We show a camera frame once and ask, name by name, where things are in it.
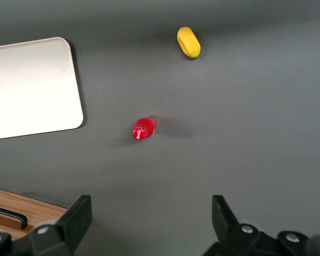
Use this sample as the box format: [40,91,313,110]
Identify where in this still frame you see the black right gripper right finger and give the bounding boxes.
[202,194,320,256]

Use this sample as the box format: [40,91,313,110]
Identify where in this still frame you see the yellow lemon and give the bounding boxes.
[177,26,202,59]

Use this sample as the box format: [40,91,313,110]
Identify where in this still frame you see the small red bottle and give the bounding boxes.
[132,115,158,141]

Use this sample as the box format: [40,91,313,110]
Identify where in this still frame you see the wooden drawer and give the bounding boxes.
[0,186,69,229]
[0,221,35,241]

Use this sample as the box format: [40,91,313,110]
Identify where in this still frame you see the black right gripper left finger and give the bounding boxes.
[0,194,93,256]

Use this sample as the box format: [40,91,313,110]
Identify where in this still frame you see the beige plastic tray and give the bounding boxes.
[0,36,84,141]

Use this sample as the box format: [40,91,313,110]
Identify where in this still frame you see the black lower drawer handle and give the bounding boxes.
[0,204,28,230]

